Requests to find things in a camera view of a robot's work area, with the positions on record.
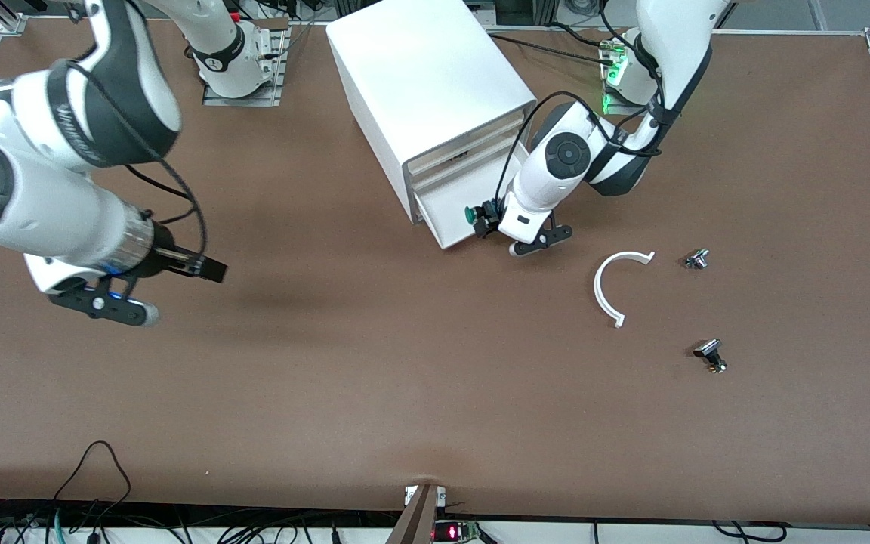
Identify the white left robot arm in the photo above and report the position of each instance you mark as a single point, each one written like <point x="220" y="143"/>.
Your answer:
<point x="556" y="166"/>

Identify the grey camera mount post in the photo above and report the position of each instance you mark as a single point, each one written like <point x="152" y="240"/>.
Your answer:
<point x="420" y="517"/>

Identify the black headed switch part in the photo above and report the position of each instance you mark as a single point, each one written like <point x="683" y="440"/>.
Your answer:
<point x="708" y="350"/>

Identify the small silver switch part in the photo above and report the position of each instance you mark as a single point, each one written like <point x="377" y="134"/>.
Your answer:
<point x="696" y="259"/>

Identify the white curved plastic arc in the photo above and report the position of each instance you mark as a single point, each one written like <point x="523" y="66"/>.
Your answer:
<point x="597" y="288"/>

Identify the device with red display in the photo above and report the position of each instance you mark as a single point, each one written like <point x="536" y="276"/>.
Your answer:
<point x="450" y="533"/>

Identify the white drawer cabinet housing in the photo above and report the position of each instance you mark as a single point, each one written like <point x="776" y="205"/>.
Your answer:
<point x="420" y="68"/>

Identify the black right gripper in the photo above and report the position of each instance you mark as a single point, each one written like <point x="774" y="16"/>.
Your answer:
<point x="165" y="258"/>

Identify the green push button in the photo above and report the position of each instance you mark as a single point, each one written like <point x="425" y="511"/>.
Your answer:
<point x="471" y="215"/>

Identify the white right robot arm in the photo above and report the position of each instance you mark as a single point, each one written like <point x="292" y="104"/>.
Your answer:
<point x="50" y="196"/>

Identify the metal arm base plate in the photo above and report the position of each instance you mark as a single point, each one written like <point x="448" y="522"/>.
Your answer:
<point x="212" y="100"/>
<point x="620" y="111"/>

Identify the white labelled plastic drawer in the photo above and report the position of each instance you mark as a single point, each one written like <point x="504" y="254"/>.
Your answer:
<point x="480" y="154"/>

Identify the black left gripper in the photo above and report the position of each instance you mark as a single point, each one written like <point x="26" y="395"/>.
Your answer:
<point x="491" y="210"/>

